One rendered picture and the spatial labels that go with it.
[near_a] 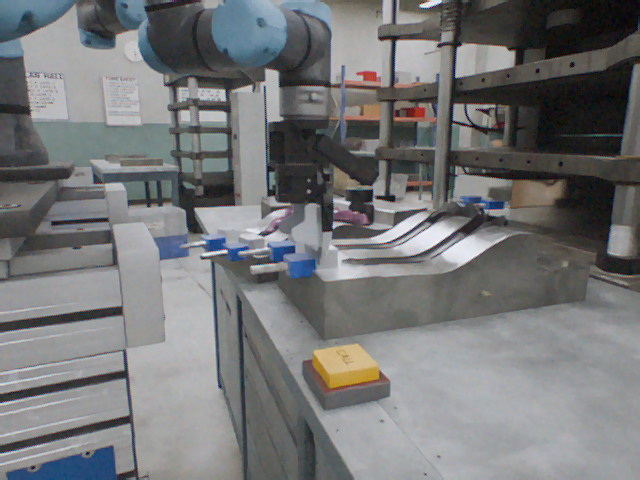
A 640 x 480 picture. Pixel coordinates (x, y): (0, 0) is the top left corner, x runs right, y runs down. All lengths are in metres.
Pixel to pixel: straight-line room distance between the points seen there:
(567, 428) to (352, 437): 0.22
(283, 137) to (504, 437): 0.47
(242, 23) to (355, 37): 9.09
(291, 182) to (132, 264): 0.31
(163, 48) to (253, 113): 4.61
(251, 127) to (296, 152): 4.58
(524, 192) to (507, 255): 0.76
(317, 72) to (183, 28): 0.18
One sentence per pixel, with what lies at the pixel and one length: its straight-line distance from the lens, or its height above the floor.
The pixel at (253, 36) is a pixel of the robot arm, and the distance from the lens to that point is 0.56.
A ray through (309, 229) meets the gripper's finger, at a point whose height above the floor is 0.96.
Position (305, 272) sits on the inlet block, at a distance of 0.70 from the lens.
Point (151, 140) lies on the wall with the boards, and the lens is 8.06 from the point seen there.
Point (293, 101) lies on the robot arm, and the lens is 0.66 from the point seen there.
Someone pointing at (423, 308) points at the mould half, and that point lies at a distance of 0.74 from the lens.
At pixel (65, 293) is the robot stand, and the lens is 0.43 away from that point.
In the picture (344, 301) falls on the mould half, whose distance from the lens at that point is 0.67.
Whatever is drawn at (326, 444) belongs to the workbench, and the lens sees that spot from 0.52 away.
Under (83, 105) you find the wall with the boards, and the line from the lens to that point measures 7.97.
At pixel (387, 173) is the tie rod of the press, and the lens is 2.10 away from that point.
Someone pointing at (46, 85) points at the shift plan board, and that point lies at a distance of 7.96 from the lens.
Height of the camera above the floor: 1.09
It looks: 13 degrees down
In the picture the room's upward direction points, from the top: straight up
